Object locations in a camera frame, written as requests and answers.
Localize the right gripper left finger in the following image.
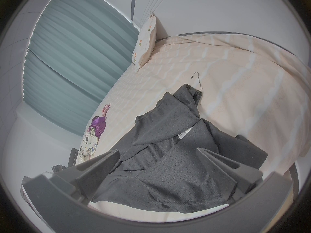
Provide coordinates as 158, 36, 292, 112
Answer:
51, 150, 120, 204

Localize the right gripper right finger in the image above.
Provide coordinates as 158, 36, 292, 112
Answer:
196, 147, 263, 201

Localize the black T-shirt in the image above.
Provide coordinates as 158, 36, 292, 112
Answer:
92, 72, 268, 213

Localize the bed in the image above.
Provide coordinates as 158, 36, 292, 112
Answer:
75, 0, 311, 223

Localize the white printed pyjama garment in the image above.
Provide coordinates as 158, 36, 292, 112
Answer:
78, 128, 99, 162

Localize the purple garment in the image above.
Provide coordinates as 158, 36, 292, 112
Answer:
90, 116, 107, 139

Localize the blue-green curtain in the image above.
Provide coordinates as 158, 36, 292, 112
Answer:
23, 0, 141, 136

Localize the white printed pillow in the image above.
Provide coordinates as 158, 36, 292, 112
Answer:
132, 14, 157, 72

